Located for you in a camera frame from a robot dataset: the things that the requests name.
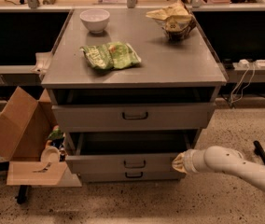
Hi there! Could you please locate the grey drawer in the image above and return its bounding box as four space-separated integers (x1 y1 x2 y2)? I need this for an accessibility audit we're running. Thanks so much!
52 103 215 133
66 130 197 176

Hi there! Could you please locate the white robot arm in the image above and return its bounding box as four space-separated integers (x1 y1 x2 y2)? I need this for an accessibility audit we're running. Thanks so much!
172 146 265 192

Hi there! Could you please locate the grey drawer cabinet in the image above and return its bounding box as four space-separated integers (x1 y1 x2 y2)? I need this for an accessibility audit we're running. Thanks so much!
42 8 226 182

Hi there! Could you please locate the grey top drawer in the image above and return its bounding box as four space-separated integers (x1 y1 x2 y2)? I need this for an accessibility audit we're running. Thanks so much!
52 103 215 133

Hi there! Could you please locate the black floor bar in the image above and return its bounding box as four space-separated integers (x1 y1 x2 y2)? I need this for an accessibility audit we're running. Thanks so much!
253 141 265 164

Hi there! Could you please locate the green chip bag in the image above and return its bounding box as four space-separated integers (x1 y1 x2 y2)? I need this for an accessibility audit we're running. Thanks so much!
80 41 141 70

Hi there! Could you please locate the green packet in box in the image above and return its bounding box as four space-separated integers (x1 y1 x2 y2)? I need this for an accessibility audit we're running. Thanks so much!
48 125 63 140

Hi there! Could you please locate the white cup in box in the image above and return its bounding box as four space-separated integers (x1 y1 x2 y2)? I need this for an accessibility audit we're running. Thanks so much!
40 147 60 162

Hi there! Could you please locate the yellow brown chip bag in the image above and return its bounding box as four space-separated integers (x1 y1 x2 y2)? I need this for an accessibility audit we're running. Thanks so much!
146 1 196 42

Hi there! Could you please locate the open cardboard box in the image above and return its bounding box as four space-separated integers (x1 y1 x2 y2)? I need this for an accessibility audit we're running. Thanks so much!
0 86 70 187

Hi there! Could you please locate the white bowl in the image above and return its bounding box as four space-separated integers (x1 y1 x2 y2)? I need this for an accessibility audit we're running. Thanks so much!
79 9 110 34

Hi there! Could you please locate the white cable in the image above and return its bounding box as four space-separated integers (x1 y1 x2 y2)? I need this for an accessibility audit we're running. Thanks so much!
229 63 257 105

